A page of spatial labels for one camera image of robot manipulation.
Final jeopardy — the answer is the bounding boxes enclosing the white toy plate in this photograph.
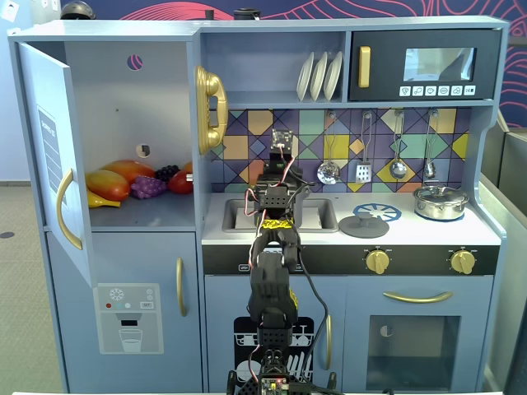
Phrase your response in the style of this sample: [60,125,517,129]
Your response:
[309,51,329,102]
[323,50,344,102]
[296,55,316,102]

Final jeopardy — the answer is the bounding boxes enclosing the white wall outlet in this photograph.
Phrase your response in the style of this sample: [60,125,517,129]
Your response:
[0,0,20,21]

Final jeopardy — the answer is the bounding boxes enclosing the grey toy sink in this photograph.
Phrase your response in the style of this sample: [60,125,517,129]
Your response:
[222,197,339,234]

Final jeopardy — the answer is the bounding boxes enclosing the red white servo wire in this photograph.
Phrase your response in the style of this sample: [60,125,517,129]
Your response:
[244,187,268,248]

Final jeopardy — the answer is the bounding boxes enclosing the metal spoon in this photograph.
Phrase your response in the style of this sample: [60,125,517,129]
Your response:
[423,109,438,179]

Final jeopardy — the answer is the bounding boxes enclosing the short gold freezer door handle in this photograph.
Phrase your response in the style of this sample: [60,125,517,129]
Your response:
[175,257,189,318]

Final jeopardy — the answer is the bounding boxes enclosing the gold dishwasher door handle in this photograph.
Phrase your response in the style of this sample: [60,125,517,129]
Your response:
[323,314,333,371]

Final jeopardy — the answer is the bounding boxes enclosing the metal skimmer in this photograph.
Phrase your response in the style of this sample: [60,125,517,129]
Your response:
[316,110,342,185]

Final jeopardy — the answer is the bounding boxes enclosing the large orange toy mango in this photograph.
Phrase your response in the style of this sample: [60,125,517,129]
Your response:
[100,159,157,186]

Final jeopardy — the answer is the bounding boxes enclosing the gold oven door handle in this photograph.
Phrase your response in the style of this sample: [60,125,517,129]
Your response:
[382,290,454,304]

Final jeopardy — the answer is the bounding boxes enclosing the gold microwave handle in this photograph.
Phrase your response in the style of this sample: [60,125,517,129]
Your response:
[357,45,372,89]

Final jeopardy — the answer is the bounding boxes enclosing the grey office partition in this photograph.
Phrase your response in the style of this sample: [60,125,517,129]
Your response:
[479,110,527,395]

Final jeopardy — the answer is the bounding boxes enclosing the red toy fruit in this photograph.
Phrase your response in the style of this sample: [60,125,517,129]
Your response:
[167,170,194,195]

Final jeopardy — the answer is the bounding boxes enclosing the purple toy grapes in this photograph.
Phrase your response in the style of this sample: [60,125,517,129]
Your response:
[130,175,169,201]

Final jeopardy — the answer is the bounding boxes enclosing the metal slotted spatula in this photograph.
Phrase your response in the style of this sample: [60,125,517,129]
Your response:
[354,110,375,184]

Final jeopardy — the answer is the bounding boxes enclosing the steel pot lid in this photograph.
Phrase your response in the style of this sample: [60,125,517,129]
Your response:
[413,184,469,202]

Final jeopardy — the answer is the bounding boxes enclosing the controller circuit board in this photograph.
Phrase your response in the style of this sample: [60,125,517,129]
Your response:
[261,376,289,395]

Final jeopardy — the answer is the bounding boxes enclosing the yellow toy banana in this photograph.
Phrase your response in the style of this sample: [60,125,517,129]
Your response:
[88,191,123,210]

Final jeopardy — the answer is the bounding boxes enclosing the blue toy kitchen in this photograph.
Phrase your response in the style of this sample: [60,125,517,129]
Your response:
[7,16,511,394]

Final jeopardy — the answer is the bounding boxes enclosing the long curved gold fridge handle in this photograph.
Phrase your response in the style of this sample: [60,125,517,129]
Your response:
[56,168,84,251]

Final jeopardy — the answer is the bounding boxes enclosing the dishwasher door with dish print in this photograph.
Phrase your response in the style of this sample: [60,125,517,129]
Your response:
[204,275,346,394]

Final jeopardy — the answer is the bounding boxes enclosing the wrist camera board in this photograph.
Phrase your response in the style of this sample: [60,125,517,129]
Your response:
[270,128,296,154]

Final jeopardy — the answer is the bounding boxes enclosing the black cable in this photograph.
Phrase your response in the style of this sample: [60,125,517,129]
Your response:
[287,180,333,390]

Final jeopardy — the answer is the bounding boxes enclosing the dark toy grapes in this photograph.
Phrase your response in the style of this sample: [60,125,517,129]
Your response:
[154,164,181,182]

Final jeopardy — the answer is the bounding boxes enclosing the metal ladle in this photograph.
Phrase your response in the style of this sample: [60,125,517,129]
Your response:
[389,109,408,180]

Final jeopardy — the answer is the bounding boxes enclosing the oven door with window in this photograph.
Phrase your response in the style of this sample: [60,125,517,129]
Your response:
[344,283,495,392]

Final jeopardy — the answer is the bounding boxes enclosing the gold stove knob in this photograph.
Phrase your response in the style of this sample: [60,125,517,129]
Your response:
[448,246,478,276]
[365,246,392,276]

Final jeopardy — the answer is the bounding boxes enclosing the freezer door with dispenser print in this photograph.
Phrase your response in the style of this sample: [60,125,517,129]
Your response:
[46,230,198,394]

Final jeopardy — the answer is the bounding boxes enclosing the dark helmet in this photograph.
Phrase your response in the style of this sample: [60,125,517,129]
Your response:
[60,0,96,21]

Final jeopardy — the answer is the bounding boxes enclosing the yellow red toy mango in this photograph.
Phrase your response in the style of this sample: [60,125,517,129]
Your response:
[85,169,132,202]

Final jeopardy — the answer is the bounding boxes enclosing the black toy microwave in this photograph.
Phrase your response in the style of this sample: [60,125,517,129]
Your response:
[347,29,503,103]

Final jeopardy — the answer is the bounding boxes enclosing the steel toy pot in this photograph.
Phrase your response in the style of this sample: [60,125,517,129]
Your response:
[413,193,470,221]

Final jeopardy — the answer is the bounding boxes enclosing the grey round lid with knob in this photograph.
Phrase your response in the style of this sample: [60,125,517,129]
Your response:
[338,205,390,239]

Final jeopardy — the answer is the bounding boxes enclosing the blue fridge door with list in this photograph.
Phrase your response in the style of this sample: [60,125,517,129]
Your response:
[16,40,98,289]

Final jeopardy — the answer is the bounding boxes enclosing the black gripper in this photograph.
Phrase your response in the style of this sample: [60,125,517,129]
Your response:
[255,151,308,194]

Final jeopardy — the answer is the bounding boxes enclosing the gold toy telephone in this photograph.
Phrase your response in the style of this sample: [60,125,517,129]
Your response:
[194,65,230,156]

